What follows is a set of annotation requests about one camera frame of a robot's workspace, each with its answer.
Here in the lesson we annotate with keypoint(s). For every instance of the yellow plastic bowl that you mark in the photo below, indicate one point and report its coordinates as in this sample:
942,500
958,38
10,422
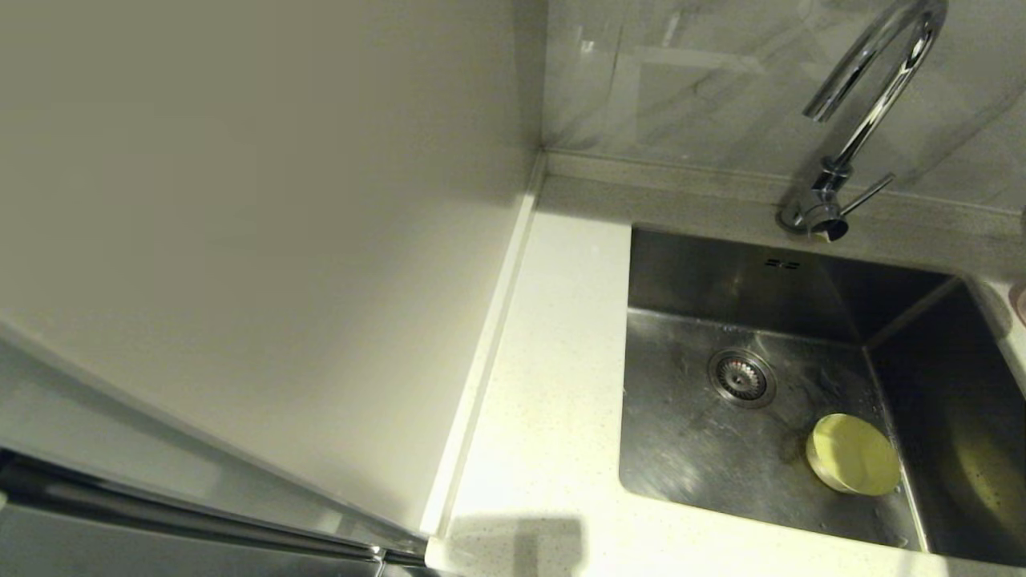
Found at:
854,454

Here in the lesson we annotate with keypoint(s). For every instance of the pink plastic bowl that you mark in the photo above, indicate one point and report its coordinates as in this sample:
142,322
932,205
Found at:
1020,303

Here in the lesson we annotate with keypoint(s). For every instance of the stainless steel sink basin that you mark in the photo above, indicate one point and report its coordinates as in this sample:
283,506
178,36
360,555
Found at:
705,473

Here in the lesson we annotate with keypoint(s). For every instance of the round metal drain strainer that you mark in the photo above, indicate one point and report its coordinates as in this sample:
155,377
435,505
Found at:
741,378

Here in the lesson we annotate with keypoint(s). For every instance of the white tall cabinet side panel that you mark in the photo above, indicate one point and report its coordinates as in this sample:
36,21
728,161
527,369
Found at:
240,200

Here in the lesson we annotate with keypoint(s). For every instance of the chrome gooseneck faucet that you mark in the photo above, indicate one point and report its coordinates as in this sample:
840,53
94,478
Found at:
822,212

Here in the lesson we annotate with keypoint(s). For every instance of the dark metal door trim bar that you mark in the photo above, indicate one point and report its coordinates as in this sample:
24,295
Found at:
160,517

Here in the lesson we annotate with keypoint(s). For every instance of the grey appliance door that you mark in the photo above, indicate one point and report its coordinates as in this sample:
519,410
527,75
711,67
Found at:
80,421

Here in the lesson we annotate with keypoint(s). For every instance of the glossy grey door panel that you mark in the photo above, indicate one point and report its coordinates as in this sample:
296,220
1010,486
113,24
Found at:
80,557

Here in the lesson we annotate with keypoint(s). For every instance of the small chrome door bracket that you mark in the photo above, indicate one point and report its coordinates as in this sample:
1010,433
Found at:
378,554

